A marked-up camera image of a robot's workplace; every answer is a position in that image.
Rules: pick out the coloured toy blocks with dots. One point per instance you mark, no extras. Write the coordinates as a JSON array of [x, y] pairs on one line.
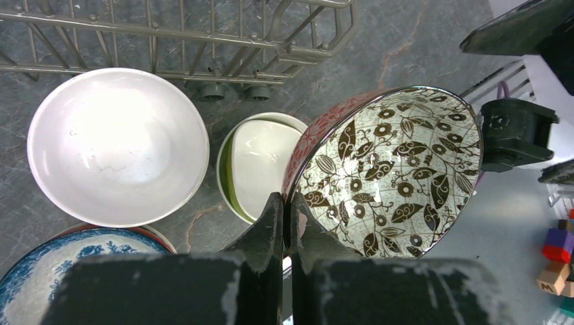
[[557, 277]]

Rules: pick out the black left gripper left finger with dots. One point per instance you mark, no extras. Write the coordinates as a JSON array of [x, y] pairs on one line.
[[242, 284]]

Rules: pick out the grey wire dish rack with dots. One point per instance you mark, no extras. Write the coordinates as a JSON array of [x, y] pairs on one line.
[[210, 46]]

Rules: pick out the white upper bowl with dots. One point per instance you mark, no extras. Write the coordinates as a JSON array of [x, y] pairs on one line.
[[118, 147]]

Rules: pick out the white outer bowl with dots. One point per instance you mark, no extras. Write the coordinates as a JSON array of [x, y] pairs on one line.
[[251, 121]]

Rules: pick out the floral brown patterned bowl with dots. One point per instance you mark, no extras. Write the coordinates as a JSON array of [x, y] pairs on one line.
[[387, 173]]

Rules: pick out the pink bowl under blue bowl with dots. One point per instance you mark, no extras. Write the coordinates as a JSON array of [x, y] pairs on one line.
[[145, 230]]

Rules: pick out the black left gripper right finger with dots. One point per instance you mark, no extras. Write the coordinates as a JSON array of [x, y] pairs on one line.
[[333, 285]]

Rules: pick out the blue floral bowl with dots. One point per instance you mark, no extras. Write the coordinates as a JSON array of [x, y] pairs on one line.
[[31, 284]]

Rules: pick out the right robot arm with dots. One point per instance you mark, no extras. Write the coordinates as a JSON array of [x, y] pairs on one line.
[[509, 245]]

